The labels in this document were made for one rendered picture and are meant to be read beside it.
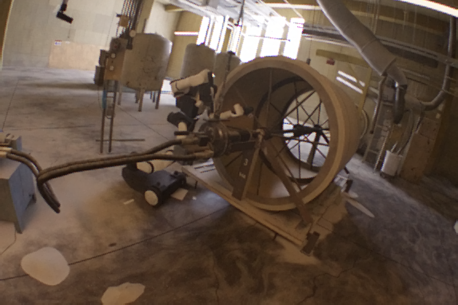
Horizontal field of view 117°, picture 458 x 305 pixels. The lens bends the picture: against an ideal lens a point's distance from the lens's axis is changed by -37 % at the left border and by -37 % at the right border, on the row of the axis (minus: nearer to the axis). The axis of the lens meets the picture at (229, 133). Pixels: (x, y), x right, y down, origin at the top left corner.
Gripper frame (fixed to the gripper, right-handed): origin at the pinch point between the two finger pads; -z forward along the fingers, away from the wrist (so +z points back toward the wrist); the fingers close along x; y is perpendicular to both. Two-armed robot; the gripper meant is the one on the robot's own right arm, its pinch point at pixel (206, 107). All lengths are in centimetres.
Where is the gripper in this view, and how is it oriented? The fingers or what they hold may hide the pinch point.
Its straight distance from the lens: 157.8
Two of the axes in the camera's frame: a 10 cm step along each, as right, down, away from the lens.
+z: -0.6, -8.3, -5.5
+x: 7.4, 3.3, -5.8
